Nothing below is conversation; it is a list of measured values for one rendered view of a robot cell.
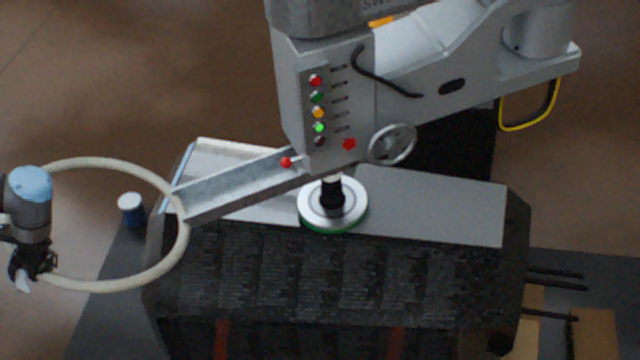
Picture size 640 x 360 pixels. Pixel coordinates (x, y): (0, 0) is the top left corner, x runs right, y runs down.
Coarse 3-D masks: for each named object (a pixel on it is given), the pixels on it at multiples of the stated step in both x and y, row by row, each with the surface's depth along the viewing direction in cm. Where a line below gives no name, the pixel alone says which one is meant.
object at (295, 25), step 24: (264, 0) 184; (288, 0) 175; (312, 0) 174; (336, 0) 176; (360, 0) 179; (384, 0) 181; (408, 0) 184; (432, 0) 187; (288, 24) 181; (312, 24) 179; (336, 24) 181; (360, 24) 184
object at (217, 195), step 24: (240, 168) 224; (264, 168) 228; (288, 168) 227; (336, 168) 223; (192, 192) 223; (216, 192) 224; (240, 192) 223; (264, 192) 218; (192, 216) 213; (216, 216) 217
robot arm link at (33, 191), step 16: (16, 176) 172; (32, 176) 173; (48, 176) 175; (16, 192) 170; (32, 192) 170; (48, 192) 174; (16, 208) 172; (32, 208) 173; (48, 208) 177; (16, 224) 177; (32, 224) 176
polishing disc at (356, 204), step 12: (348, 180) 247; (300, 192) 245; (312, 192) 245; (348, 192) 244; (360, 192) 243; (300, 204) 242; (312, 204) 241; (348, 204) 240; (360, 204) 240; (312, 216) 238; (324, 216) 238; (336, 216) 238; (348, 216) 237; (360, 216) 238; (324, 228) 236; (336, 228) 235
